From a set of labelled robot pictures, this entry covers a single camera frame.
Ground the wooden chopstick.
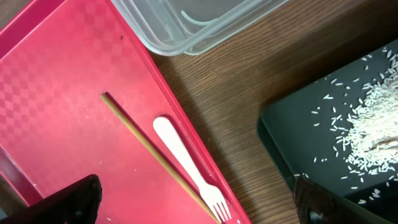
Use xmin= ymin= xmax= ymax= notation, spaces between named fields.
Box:
xmin=100 ymin=93 xmax=220 ymax=223

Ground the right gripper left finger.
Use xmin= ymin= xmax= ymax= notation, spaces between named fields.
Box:
xmin=1 ymin=174 xmax=102 ymax=224

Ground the black plastic tray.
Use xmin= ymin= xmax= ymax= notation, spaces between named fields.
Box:
xmin=256 ymin=39 xmax=398 ymax=224

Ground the white plastic fork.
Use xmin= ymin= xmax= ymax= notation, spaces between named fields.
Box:
xmin=153 ymin=116 xmax=232 ymax=222

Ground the spilled rice food waste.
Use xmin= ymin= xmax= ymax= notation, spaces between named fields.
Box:
xmin=294 ymin=46 xmax=398 ymax=206

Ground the red plastic tray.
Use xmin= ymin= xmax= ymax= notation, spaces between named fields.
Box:
xmin=1 ymin=0 xmax=249 ymax=223

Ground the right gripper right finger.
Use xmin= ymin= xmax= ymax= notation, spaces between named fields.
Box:
xmin=294 ymin=176 xmax=394 ymax=224

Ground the clear plastic bin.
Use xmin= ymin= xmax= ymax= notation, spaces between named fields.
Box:
xmin=111 ymin=0 xmax=288 ymax=56

